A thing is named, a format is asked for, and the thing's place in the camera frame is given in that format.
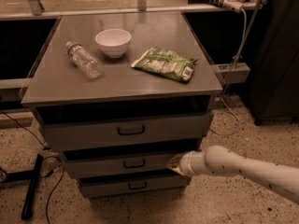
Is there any grey drawer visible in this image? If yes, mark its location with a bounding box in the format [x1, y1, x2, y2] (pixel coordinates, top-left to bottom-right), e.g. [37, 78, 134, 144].
[63, 138, 201, 179]
[40, 111, 213, 151]
[78, 169, 191, 198]

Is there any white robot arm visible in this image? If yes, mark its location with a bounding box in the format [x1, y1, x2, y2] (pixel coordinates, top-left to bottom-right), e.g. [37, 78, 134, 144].
[167, 146, 299, 203]

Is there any grey bottom drawer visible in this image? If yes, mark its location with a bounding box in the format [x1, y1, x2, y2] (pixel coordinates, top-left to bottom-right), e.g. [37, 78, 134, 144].
[78, 169, 191, 198]

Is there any grey drawer cabinet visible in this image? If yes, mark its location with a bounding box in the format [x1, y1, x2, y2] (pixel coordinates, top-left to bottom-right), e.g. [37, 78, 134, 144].
[20, 11, 224, 201]

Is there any grey top drawer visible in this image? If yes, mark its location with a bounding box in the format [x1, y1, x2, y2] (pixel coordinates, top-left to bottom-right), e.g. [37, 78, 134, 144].
[40, 111, 213, 151]

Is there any grey power strip box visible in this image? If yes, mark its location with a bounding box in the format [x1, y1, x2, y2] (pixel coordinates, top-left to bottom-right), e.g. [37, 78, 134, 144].
[211, 63, 250, 85]

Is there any green chip bag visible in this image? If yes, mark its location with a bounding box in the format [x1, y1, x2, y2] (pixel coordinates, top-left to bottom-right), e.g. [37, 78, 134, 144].
[131, 47, 197, 83]

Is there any dark cabinet at right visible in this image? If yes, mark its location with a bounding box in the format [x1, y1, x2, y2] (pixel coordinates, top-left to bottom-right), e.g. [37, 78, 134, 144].
[242, 0, 299, 126]

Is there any clear plastic water bottle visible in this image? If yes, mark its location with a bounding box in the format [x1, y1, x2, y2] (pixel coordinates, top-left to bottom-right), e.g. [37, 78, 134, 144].
[66, 42, 103, 80]

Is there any white ceramic bowl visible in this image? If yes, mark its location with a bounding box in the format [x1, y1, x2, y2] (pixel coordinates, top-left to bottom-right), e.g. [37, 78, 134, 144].
[95, 29, 132, 58]

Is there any black stand base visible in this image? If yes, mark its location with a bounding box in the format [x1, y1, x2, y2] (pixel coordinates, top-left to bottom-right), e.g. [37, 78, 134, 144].
[0, 154, 43, 220]

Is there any black cable on floor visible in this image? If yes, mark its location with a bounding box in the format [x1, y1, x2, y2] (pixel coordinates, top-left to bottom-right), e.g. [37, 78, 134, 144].
[0, 109, 65, 224]

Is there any white cable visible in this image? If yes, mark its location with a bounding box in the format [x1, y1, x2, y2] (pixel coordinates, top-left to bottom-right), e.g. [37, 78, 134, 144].
[208, 7, 249, 137]

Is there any metal rail shelf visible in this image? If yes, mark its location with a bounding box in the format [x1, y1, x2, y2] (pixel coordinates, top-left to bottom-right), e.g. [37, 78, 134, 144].
[0, 0, 269, 21]

